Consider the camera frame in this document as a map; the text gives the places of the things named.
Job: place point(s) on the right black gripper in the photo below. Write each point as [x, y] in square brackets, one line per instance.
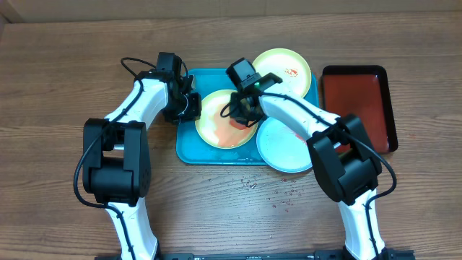
[242, 113]

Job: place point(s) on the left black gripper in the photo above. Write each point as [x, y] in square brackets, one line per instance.
[193, 113]

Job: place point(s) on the red wet sponge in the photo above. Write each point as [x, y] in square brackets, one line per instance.
[237, 125]

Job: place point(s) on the yellow plate with ketchup spot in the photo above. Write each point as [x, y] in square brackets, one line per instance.
[216, 130]

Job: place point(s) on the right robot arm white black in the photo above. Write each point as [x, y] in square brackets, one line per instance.
[345, 165]

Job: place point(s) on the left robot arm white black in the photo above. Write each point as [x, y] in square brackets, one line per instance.
[115, 166]

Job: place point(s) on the red black lacquer tray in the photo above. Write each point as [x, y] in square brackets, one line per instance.
[362, 90]

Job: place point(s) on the light blue plate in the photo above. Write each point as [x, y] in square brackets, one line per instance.
[281, 148]

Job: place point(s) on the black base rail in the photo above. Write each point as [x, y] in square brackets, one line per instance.
[387, 254]

